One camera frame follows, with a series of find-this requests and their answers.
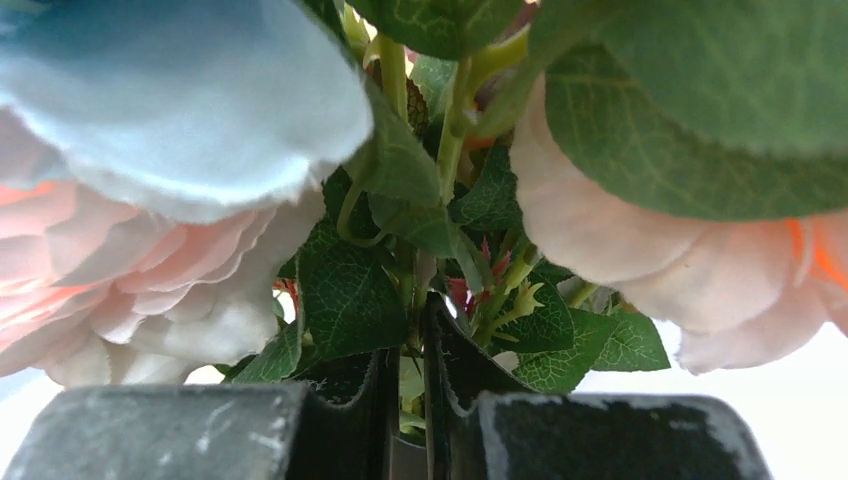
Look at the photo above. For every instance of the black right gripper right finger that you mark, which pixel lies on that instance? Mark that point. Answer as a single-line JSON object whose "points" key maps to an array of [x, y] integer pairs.
{"points": [[482, 423]]}

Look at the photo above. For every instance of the colourful artificial flower bunch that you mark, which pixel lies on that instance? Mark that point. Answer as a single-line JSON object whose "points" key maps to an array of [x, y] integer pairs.
{"points": [[259, 185]]}

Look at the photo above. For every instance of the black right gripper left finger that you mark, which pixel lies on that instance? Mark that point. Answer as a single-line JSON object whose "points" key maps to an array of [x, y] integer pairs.
{"points": [[330, 423]]}

